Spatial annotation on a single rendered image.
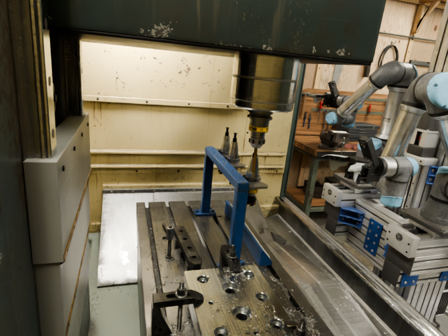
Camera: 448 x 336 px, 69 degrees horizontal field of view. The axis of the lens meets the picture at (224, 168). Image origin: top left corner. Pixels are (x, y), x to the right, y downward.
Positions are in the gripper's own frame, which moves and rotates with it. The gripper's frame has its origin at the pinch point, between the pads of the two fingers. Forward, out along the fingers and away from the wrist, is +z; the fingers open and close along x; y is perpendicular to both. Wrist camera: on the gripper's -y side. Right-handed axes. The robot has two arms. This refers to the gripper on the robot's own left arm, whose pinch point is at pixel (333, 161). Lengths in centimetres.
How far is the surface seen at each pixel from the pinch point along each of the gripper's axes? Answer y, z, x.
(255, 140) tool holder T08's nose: -10.6, 37.5, -16.4
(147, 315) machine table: 40, 63, -15
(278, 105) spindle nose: -20.3, 35.6, -22.6
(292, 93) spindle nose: -23.1, 31.9, -21.6
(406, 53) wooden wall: -64, -269, 249
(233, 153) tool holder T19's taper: 4.9, 26.5, 27.5
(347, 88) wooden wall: -16, -194, 251
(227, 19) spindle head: -36, 51, -27
